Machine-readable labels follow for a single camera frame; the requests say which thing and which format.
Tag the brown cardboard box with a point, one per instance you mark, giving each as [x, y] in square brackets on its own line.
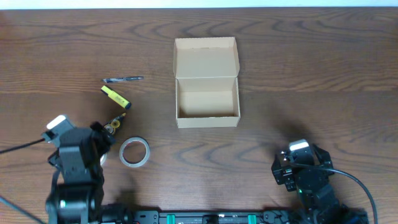
[206, 82]

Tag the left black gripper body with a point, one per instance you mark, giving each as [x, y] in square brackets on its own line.
[105, 139]

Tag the grey tape roll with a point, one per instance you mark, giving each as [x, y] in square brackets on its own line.
[134, 152]

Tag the black mounting rail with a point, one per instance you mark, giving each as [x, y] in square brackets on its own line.
[123, 215]

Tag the yellow correction tape dispenser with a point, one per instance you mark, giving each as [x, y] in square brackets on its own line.
[113, 125]

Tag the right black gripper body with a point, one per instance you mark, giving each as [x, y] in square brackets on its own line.
[285, 173]

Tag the white tape roll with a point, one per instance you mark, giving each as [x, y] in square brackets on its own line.
[103, 159]

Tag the yellow highlighter marker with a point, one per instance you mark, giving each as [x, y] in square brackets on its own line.
[120, 100]

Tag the black ballpoint pen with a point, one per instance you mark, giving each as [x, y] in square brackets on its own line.
[122, 79]

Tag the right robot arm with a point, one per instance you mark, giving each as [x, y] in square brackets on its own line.
[317, 195]

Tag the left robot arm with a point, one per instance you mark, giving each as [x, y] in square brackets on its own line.
[77, 185]

